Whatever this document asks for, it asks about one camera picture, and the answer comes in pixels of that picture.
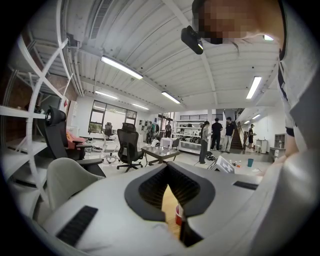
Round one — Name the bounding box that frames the white clothed table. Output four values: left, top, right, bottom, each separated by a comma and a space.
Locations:
159, 137, 175, 150

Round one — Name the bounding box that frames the person's right forearm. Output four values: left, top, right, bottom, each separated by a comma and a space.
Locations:
257, 149, 291, 177

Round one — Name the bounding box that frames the black framed window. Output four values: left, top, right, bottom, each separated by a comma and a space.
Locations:
87, 99, 138, 135

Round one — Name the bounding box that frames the small black office chair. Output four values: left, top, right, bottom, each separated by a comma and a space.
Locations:
103, 121, 115, 141

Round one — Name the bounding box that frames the black head-mounted camera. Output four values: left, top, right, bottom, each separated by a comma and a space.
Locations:
180, 25, 204, 56

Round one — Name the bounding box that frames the white low cabinet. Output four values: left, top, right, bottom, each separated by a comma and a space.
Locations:
254, 138, 269, 154

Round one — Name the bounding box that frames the tall black headrest chair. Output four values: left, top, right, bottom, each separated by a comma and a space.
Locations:
44, 105, 107, 178

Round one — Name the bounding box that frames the red cup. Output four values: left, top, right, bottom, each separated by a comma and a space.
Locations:
174, 204, 185, 227

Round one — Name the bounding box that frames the pink cloth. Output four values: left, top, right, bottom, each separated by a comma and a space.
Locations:
65, 129, 87, 151

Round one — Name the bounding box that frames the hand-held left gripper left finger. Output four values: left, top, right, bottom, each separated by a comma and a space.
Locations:
124, 161, 169, 223

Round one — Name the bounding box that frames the person's head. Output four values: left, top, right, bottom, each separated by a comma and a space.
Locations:
191, 0, 286, 49

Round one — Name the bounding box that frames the dark staircase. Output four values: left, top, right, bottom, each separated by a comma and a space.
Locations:
229, 121, 247, 151

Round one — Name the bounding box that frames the grey shell chair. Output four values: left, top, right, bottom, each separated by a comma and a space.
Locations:
46, 157, 106, 211

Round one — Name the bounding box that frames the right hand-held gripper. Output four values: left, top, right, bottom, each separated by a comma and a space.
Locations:
206, 155, 236, 175

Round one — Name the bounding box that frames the white office chair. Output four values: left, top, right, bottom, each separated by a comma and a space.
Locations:
100, 130, 121, 165

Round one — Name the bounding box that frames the white shelving unit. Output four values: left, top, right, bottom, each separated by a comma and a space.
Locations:
173, 119, 209, 155

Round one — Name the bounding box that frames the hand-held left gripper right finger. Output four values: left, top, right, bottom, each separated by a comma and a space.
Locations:
166, 161, 216, 218

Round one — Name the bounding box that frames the glass top coffee table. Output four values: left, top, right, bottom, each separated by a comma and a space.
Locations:
140, 145, 182, 167

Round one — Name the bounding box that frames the person's grey shirt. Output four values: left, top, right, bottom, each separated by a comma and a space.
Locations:
276, 0, 319, 138

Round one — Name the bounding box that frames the black mesh office chair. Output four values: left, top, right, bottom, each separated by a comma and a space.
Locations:
116, 122, 145, 174

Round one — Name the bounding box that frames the white metal shelf rack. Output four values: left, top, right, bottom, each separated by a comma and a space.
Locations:
0, 32, 74, 219

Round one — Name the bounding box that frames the grey open cabinet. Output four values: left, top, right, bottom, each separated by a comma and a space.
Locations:
269, 132, 287, 161

